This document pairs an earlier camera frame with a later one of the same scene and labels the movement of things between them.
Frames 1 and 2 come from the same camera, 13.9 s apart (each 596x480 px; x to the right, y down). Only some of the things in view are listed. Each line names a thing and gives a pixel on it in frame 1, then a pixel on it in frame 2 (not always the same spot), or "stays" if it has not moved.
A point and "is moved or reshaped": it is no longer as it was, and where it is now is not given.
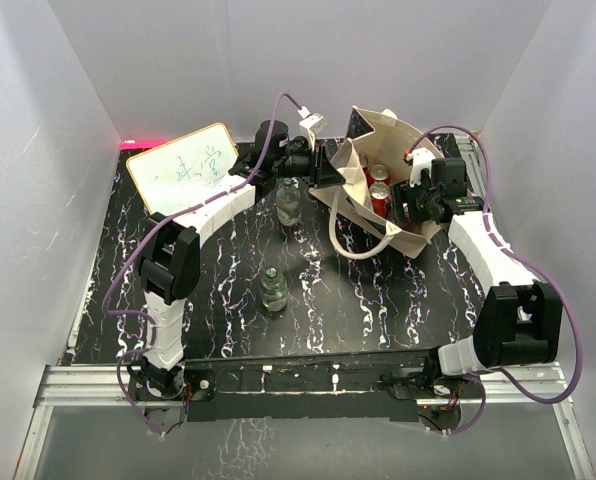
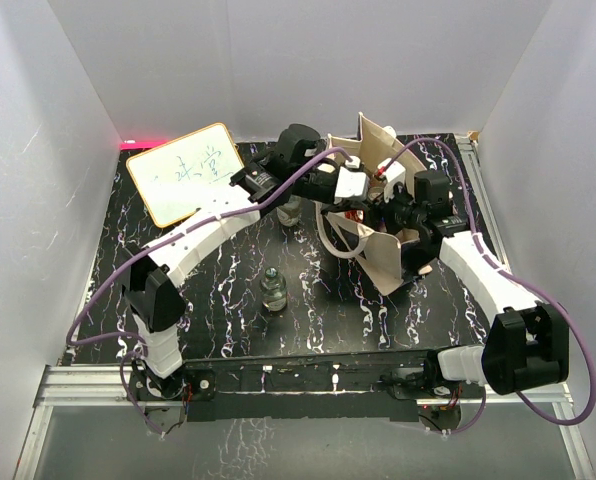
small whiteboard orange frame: (164, 174) stays
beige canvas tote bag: (370, 164) is moved or reshaped
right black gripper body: (418, 199) → (400, 212)
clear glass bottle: (288, 202) stays
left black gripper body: (301, 164) → (314, 184)
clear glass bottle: (274, 290) stays
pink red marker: (132, 145) stays
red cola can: (380, 193) is moved or reshaped
